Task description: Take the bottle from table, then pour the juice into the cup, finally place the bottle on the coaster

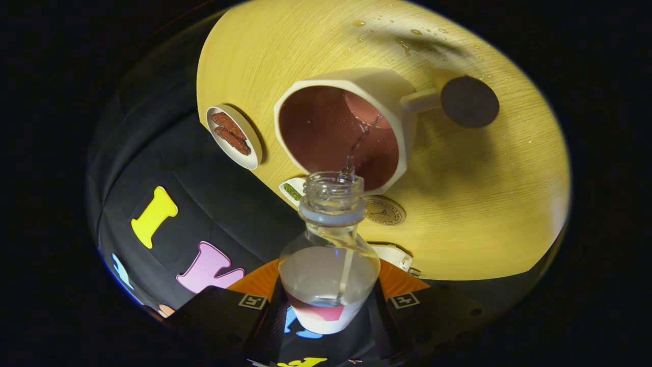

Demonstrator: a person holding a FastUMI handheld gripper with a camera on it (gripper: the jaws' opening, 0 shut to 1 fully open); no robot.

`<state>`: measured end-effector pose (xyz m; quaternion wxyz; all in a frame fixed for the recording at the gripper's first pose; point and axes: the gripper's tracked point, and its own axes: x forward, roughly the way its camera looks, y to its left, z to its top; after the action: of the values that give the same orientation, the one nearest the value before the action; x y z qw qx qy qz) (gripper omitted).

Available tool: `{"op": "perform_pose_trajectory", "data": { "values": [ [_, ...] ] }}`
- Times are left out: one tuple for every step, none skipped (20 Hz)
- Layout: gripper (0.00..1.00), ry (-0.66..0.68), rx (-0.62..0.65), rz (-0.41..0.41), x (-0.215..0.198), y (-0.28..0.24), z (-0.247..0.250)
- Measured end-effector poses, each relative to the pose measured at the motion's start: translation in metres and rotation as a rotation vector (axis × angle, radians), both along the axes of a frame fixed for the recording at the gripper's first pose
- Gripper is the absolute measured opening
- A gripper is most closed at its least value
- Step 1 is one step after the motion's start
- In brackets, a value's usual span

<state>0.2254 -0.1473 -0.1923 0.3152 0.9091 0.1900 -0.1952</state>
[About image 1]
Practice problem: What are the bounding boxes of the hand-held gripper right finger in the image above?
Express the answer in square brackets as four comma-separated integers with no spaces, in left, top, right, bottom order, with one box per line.
[368,260,484,360]

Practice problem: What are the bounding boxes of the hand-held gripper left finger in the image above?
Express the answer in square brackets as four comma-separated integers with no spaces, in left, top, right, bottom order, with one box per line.
[168,259,291,363]

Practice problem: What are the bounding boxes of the clear plastic juice bottle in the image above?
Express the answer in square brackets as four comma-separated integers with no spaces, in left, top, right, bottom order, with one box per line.
[278,172,381,335]

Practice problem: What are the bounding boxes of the round brown coaster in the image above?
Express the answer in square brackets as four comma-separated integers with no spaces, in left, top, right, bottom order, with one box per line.
[363,195,406,226]

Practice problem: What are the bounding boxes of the beige cup with handle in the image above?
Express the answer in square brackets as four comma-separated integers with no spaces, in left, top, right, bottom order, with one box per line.
[274,68,500,195]

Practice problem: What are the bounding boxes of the white toaster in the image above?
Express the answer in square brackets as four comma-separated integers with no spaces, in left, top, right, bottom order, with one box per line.
[372,244,413,272]

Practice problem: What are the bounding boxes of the white divided bean dish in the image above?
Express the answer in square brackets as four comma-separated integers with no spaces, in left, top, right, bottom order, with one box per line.
[279,177,307,207]

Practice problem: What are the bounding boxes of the wooden table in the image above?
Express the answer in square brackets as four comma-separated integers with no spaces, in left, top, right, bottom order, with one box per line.
[196,0,572,281]

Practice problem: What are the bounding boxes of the white oval plate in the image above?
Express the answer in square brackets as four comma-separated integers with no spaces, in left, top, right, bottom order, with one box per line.
[206,104,263,170]

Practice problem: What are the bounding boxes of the brown meat piece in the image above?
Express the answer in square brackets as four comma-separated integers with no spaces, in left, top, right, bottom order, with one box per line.
[214,126,252,156]
[211,112,247,141]

